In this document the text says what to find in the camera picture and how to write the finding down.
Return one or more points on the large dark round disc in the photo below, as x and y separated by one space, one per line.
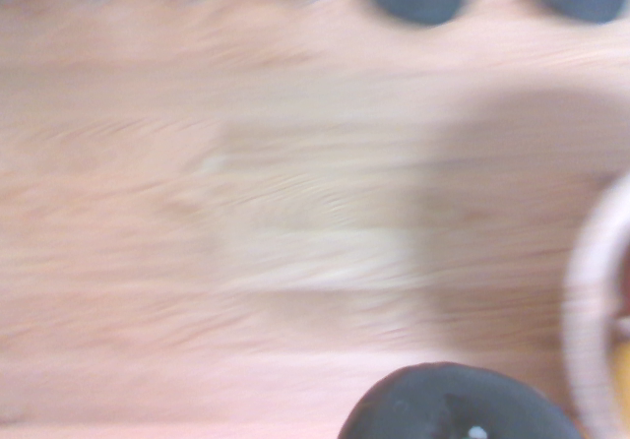
462 404

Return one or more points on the yellow fruit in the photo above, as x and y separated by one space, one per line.
621 365

